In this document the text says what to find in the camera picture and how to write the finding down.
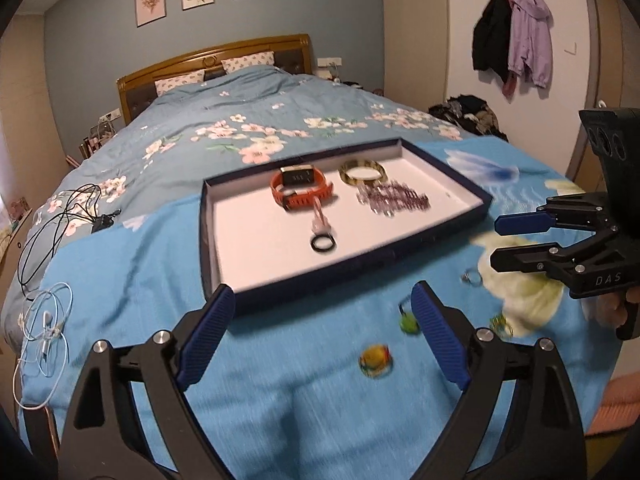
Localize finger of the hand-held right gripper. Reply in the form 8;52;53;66
495;194;618;236
491;232;613;281

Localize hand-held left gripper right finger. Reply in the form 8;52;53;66
411;281;588;480

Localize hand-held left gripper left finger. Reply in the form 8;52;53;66
57;285;236;480

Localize green clip charm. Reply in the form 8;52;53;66
398;301;418;333

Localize orange-yellow charm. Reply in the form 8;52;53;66
358;344;394;376

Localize navy box with white inside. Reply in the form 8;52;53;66
199;137;493;317

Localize purple bead bracelet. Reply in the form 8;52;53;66
377;181;431;213

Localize pale pink bead bracelet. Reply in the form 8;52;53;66
357;182;396;218

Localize gold bangle bracelet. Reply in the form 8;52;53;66
339;158;388;187

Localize orange smart band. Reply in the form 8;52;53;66
270;166;335;209

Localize person's right hand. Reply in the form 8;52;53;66
594;299;623;330

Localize bright blue printed blanket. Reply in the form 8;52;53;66
17;135;626;480

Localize pile of dark clothes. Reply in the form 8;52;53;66
427;94;508;141

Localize red scarf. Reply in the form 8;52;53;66
501;70;521;103

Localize black charger hub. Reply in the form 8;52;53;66
91;210;122;233

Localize purple jacket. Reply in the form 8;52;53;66
507;0;555;88

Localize pink floor mat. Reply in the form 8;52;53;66
582;377;640;436

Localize black jacket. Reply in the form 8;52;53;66
472;0;513;83

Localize beige window seat cabinet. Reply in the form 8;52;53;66
0;210;36;281

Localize beige built-in wardrobe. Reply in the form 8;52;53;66
0;15;68;176
382;0;448;106

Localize grey-blue floral duvet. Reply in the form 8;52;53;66
0;64;463;356

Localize group of cosmetic bottles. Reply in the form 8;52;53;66
65;120;118;168

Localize white patterned pillow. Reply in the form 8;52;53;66
154;69;207;97
221;51;276;75

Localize wooden bed headboard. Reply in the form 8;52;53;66
116;34;317;126

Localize framed pink flower picture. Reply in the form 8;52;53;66
134;0;167;28

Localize grey door frame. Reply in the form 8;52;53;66
565;0;631;181

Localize white earphone cable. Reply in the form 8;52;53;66
12;282;73;411

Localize black cables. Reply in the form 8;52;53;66
17;184;103;286

